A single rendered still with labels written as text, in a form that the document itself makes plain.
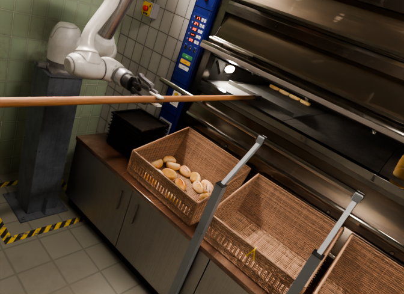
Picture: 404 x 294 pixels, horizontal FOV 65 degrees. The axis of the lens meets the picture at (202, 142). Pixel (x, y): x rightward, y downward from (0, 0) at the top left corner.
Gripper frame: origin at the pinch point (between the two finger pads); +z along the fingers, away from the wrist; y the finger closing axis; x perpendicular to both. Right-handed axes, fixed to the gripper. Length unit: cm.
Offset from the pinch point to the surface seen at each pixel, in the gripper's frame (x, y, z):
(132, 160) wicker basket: -23, 52, -24
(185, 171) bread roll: -56, 56, -7
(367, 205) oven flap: -74, 17, 91
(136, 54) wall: -71, 8, -97
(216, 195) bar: -13, 29, 40
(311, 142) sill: -73, 2, 52
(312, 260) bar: -14, 26, 87
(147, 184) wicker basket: -24, 58, -7
